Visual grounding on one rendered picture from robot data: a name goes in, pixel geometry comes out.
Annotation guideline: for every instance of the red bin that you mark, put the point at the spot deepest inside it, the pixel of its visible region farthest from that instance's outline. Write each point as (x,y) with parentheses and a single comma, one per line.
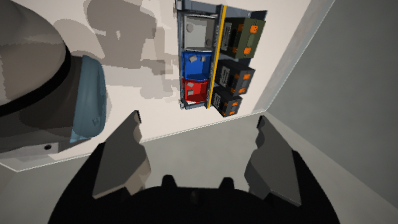
(199,90)

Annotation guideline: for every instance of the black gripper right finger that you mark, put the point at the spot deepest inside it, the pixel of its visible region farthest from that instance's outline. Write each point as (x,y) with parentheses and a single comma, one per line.
(278,175)

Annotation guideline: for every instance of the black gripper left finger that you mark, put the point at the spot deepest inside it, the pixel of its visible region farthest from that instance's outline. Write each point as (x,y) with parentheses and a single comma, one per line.
(115,170)

